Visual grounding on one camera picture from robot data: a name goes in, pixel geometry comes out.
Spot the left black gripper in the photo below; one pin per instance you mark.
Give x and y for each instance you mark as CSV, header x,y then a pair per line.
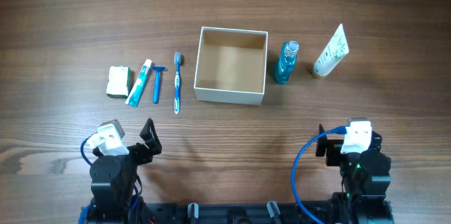
x,y
146,156

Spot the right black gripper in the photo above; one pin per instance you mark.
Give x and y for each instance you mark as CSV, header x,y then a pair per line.
x,y
332,149

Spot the teal white toothpaste tube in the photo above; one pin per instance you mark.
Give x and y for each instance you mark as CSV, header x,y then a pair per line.
x,y
139,85

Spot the green white soap bar pack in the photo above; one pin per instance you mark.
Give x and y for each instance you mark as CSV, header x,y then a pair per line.
x,y
118,85

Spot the blue disposable razor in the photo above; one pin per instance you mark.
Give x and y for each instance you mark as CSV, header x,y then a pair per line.
x,y
157,82

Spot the white lotion tube green leaves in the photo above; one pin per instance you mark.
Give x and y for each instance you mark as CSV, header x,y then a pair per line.
x,y
335,51

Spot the blue mouthwash bottle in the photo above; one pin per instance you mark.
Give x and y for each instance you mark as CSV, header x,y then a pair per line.
x,y
286,62

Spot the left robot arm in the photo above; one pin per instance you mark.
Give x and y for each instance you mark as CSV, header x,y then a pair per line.
x,y
113,170

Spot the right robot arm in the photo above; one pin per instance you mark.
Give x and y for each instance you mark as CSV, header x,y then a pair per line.
x,y
365,180

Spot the blue white toothbrush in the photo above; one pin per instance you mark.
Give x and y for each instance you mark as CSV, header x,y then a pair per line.
x,y
177,62

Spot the white open cardboard box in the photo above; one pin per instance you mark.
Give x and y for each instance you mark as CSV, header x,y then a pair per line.
x,y
231,66

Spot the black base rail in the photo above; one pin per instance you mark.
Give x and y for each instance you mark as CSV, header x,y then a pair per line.
x,y
269,213

